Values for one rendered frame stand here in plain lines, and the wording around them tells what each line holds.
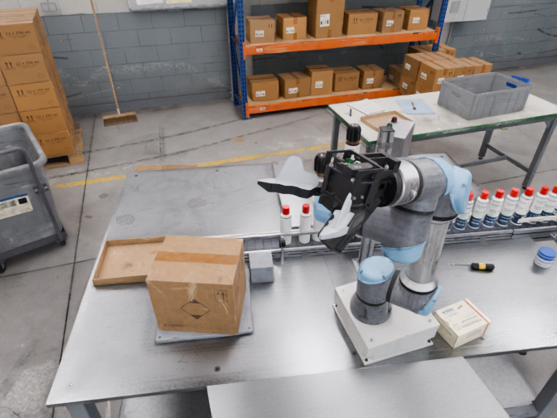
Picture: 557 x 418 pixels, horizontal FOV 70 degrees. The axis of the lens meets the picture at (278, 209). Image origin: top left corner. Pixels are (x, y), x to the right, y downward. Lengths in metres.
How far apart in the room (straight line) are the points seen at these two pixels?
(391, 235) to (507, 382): 1.80
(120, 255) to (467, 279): 1.57
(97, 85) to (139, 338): 4.64
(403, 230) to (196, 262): 0.89
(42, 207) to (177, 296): 2.02
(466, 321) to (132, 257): 1.44
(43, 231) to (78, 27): 3.04
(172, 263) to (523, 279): 1.49
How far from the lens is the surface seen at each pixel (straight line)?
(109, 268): 1.97
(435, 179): 0.72
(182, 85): 5.95
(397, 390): 1.52
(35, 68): 4.43
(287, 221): 1.77
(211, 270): 1.42
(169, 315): 1.55
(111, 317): 1.77
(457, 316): 1.69
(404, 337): 1.53
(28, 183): 3.22
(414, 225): 0.74
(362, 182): 0.58
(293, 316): 1.65
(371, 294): 1.41
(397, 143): 1.53
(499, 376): 2.48
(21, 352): 2.98
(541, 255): 2.15
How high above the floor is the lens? 2.11
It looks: 36 degrees down
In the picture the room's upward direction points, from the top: straight up
